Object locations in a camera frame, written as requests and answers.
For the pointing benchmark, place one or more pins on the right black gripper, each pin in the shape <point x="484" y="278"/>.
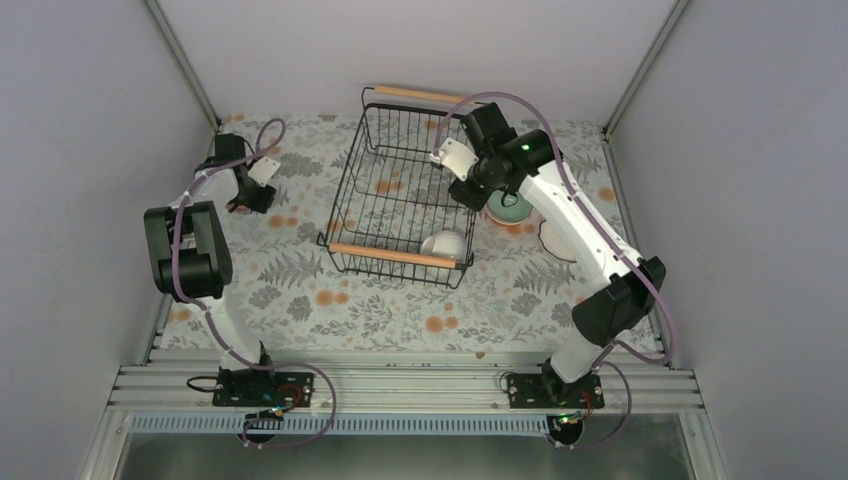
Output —
<point x="473" y="199"/>

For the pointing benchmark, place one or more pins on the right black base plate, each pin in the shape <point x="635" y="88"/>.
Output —
<point x="538" y="391"/>

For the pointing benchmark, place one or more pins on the floral table mat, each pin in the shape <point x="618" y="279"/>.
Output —
<point x="514" y="297"/>

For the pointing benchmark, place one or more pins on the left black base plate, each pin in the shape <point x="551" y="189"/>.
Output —
<point x="262" y="389"/>

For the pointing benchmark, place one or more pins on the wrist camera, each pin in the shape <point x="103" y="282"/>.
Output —
<point x="263" y="170"/>
<point x="454" y="155"/>

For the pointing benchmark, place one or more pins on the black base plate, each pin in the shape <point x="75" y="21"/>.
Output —
<point x="262" y="389"/>
<point x="538" y="391"/>

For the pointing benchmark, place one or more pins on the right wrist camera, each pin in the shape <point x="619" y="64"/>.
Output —
<point x="454" y="155"/>

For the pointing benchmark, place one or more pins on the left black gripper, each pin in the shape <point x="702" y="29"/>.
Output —
<point x="261" y="206"/>

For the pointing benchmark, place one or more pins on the white round bowl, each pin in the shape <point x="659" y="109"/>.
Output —
<point x="445" y="244"/>

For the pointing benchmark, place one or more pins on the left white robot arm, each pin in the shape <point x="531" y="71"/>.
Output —
<point x="189" y="254"/>

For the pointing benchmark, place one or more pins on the mint green bowl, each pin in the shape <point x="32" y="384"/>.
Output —
<point x="507" y="209"/>

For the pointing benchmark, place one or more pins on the red patterned bowl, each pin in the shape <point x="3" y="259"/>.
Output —
<point x="238" y="209"/>

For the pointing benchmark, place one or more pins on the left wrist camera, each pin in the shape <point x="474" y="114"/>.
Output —
<point x="263" y="170"/>

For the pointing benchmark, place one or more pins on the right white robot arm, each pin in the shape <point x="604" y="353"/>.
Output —
<point x="623" y="285"/>

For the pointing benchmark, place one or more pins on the aluminium mounting rail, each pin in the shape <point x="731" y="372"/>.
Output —
<point x="403" y="382"/>

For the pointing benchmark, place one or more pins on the black wire dish rack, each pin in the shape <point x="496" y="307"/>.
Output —
<point x="391" y="197"/>

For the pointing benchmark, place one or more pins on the white cylindrical bowl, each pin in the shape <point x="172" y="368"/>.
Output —
<point x="553" y="244"/>

